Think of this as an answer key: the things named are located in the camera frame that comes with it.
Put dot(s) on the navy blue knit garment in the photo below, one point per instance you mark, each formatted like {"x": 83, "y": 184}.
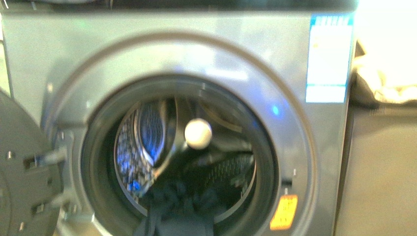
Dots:
{"x": 176, "y": 211}

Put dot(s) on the grey front-load washing machine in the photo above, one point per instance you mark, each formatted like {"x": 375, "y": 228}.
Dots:
{"x": 112, "y": 85}

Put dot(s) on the round washing machine door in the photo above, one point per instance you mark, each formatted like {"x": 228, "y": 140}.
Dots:
{"x": 26, "y": 190}

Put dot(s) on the white drum centre cap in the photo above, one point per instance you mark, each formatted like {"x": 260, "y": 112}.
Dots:
{"x": 198, "y": 133}

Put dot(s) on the yellow warning sticker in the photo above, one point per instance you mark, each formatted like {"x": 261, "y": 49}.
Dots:
{"x": 285, "y": 213}

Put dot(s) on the blue white energy label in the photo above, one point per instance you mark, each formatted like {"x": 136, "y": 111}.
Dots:
{"x": 329, "y": 58}

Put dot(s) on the beige cloth pile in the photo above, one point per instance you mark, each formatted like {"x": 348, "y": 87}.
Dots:
{"x": 376, "y": 83}

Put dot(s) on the grey side cabinet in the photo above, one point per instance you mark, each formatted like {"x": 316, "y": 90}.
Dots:
{"x": 379, "y": 188}

